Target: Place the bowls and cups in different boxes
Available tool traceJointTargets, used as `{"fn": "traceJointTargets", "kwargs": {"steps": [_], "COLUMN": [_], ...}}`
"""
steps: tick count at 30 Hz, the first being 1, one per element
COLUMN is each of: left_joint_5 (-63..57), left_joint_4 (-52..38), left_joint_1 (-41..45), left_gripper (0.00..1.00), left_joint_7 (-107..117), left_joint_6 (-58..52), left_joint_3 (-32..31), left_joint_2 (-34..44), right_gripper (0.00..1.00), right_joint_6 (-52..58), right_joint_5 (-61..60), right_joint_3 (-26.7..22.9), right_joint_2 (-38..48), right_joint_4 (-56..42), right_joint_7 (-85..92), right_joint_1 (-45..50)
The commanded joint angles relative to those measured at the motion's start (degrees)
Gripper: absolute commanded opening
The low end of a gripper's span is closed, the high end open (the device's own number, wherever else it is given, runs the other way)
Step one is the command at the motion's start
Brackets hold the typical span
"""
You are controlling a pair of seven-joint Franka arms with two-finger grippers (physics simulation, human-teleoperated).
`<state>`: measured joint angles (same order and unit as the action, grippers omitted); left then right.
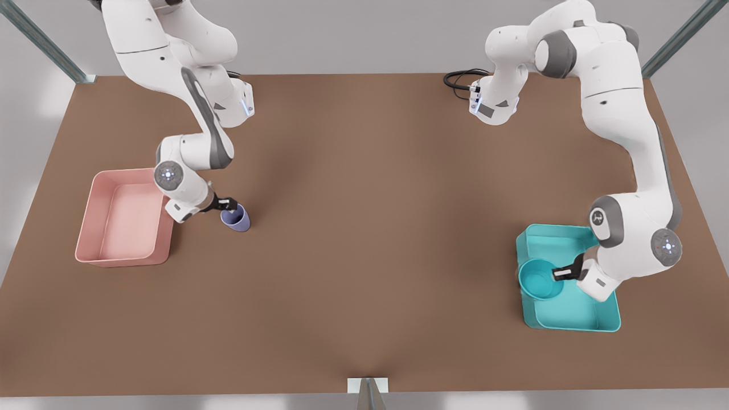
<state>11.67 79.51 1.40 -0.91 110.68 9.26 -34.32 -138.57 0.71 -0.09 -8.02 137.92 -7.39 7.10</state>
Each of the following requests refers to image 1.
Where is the silver frame post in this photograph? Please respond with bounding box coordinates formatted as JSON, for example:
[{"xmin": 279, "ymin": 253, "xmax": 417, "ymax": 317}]
[
  {"xmin": 0, "ymin": 0, "xmax": 97, "ymax": 85},
  {"xmin": 347, "ymin": 377, "xmax": 390, "ymax": 410},
  {"xmin": 642, "ymin": 0, "xmax": 729, "ymax": 79}
]

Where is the teal plastic box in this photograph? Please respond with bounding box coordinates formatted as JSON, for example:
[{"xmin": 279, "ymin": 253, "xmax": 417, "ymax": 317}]
[{"xmin": 515, "ymin": 224, "xmax": 621, "ymax": 333}]

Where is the black cable loop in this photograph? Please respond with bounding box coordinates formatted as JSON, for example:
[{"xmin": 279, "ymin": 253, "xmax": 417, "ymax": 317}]
[{"xmin": 444, "ymin": 69, "xmax": 493, "ymax": 92}]

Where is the pink plastic box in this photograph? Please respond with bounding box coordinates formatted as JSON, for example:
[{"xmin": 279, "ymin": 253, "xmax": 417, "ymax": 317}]
[{"xmin": 75, "ymin": 168, "xmax": 175, "ymax": 268}]

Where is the teal bowl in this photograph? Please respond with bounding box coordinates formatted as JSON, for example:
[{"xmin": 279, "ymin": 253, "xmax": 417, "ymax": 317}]
[{"xmin": 518, "ymin": 259, "xmax": 565, "ymax": 301}]

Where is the purple cup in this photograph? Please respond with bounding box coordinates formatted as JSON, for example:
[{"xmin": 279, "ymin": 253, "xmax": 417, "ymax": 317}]
[{"xmin": 220, "ymin": 203, "xmax": 251, "ymax": 233}]

